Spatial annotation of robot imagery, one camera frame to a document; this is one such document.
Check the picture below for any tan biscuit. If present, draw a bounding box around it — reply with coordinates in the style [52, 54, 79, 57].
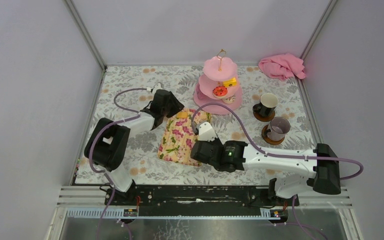
[176, 111, 188, 119]

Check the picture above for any pink wafer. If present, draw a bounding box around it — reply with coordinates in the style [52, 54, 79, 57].
[195, 91, 204, 100]

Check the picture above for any brown wooden saucer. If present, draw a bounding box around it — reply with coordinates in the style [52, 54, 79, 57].
[261, 125, 285, 145]
[253, 111, 276, 122]

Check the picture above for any floral dessert tray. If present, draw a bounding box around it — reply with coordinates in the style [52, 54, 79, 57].
[157, 108, 212, 167]

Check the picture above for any red donut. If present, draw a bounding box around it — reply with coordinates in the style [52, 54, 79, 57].
[212, 86, 228, 99]

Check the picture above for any chocolate drizzle donut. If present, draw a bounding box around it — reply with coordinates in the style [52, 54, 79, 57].
[223, 95, 236, 104]

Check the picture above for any pink three-tier cake stand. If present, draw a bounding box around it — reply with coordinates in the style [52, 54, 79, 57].
[193, 49, 243, 115]

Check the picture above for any purple mug black handle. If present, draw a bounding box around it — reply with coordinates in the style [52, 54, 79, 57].
[268, 116, 291, 136]

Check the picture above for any black mug white inside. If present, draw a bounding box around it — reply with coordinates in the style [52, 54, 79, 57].
[252, 93, 279, 117]

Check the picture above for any yellow roll cake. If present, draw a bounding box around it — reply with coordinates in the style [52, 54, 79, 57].
[222, 77, 238, 88]

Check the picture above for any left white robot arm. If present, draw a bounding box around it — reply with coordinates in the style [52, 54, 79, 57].
[84, 89, 184, 206]

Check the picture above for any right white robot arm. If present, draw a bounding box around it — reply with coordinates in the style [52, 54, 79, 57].
[190, 138, 342, 206]

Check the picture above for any pink cloth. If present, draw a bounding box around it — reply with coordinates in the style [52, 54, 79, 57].
[258, 53, 307, 81]

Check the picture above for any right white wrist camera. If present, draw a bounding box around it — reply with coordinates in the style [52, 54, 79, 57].
[197, 121, 218, 142]

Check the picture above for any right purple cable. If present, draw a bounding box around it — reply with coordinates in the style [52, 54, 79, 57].
[190, 102, 365, 181]

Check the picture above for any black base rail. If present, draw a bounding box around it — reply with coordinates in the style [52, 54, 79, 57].
[104, 184, 300, 219]

